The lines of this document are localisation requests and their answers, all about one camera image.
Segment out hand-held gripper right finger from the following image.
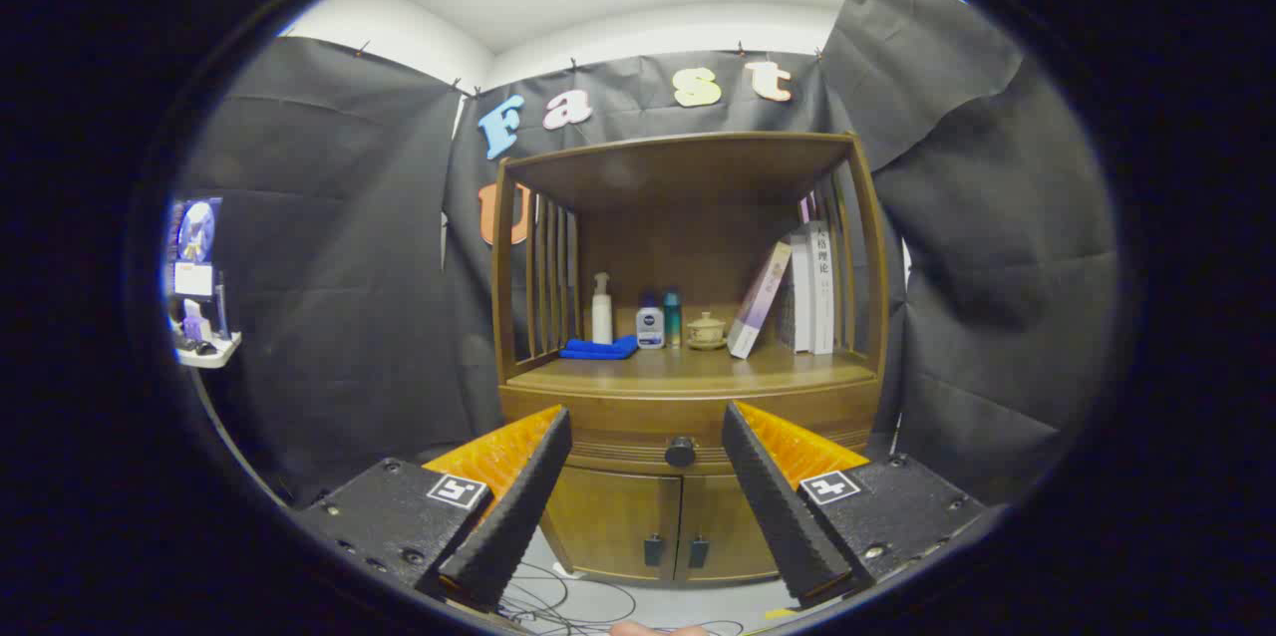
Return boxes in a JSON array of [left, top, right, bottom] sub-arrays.
[[720, 401, 990, 610]]

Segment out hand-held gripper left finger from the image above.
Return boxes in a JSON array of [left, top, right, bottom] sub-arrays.
[[296, 404, 574, 614]]

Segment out wooden drawer with black knob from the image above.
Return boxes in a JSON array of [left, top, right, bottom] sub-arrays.
[[498, 385, 883, 476]]

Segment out wooden cabinet door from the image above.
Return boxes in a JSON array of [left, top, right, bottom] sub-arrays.
[[543, 467, 684, 582], [676, 475, 779, 582]]

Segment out wooden countertop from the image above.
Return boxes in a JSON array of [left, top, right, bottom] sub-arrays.
[[505, 342, 878, 396]]

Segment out wooden cabinet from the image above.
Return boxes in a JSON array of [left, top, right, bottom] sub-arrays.
[[488, 131, 891, 585]]

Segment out folded blue cloth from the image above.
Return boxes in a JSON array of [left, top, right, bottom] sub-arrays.
[[558, 335, 640, 361]]

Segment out lidded ceramic teacup with saucer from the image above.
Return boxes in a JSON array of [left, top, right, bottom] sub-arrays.
[[686, 311, 729, 351]]

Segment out white pump bottle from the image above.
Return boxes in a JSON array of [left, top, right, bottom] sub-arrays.
[[591, 272, 615, 346]]

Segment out white book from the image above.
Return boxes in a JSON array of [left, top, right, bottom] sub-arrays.
[[811, 220, 836, 356]]

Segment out purple book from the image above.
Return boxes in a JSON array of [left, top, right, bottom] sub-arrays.
[[727, 240, 794, 360]]

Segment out patterned cover book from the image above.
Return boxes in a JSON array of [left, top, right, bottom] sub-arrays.
[[778, 232, 814, 354]]

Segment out white bottle with blue cap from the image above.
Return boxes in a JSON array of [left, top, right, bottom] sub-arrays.
[[636, 293, 666, 350]]

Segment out black floor cables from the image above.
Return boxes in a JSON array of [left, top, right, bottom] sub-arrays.
[[498, 556, 744, 636]]

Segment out white wall shelf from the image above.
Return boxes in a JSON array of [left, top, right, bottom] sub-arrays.
[[174, 332, 242, 370]]

